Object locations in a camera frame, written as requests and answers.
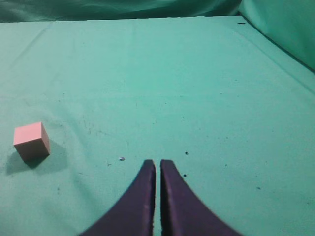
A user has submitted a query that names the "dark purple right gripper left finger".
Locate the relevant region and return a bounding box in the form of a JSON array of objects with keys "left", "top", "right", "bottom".
[{"left": 80, "top": 159, "right": 156, "bottom": 236}]

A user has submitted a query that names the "pink cube block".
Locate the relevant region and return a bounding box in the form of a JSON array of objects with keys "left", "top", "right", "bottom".
[{"left": 13, "top": 121, "right": 50, "bottom": 162}]

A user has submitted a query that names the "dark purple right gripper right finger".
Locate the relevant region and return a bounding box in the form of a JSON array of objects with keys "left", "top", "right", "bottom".
[{"left": 160, "top": 160, "right": 240, "bottom": 236}]

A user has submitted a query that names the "green table cloth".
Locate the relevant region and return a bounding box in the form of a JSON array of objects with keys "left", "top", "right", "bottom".
[{"left": 0, "top": 16, "right": 315, "bottom": 236}]

